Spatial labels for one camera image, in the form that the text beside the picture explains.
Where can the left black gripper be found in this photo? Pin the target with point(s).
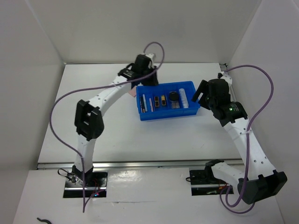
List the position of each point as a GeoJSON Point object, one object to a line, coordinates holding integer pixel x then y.
{"type": "Point", "coordinates": [153, 80]}

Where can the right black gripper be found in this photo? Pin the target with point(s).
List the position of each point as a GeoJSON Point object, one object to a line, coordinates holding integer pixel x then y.
{"type": "Point", "coordinates": [201, 88]}

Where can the white lotion bottle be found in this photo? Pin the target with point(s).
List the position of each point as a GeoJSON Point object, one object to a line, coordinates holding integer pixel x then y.
{"type": "Point", "coordinates": [183, 98]}

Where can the white blue makeup pen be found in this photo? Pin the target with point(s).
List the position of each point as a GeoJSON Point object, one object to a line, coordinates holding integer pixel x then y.
{"type": "Point", "coordinates": [145, 104]}

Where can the black round powder jar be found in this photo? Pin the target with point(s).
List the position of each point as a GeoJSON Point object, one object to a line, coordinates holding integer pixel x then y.
{"type": "Point", "coordinates": [173, 96]}

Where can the brown eyeshadow palette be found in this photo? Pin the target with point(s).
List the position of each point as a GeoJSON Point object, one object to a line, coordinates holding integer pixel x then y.
{"type": "Point", "coordinates": [175, 105]}

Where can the black gold lipstick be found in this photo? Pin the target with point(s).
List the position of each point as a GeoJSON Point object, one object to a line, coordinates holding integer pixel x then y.
{"type": "Point", "coordinates": [156, 101]}
{"type": "Point", "coordinates": [163, 100]}

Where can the blue plastic organizer bin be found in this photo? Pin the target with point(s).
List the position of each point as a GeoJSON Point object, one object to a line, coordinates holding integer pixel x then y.
{"type": "Point", "coordinates": [163, 112]}

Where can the pink slim makeup tube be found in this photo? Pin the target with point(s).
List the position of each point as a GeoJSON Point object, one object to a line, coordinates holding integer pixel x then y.
{"type": "Point", "coordinates": [151, 105]}

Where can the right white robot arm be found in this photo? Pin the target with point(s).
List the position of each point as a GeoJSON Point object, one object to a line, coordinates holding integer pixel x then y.
{"type": "Point", "coordinates": [260, 179]}

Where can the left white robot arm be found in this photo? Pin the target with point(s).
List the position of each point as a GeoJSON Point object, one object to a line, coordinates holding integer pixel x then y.
{"type": "Point", "coordinates": [89, 114]}

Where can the black hook bottom left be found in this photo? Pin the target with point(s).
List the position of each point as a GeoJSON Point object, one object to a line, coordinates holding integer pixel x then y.
{"type": "Point", "coordinates": [44, 220]}

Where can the aluminium rail right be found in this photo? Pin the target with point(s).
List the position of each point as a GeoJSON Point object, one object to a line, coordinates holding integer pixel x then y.
{"type": "Point", "coordinates": [226, 76]}

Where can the aluminium rail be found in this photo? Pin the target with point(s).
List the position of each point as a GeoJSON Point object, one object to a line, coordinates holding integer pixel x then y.
{"type": "Point", "coordinates": [129, 164]}
{"type": "Point", "coordinates": [226, 76]}

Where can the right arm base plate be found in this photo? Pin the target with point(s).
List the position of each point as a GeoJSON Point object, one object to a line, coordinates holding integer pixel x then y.
{"type": "Point", "coordinates": [201, 185]}

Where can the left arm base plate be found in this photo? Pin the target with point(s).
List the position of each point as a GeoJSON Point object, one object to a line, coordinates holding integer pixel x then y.
{"type": "Point", "coordinates": [95, 186]}

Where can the aluminium rail front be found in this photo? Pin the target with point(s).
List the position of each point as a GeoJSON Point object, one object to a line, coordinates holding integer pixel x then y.
{"type": "Point", "coordinates": [129, 164]}

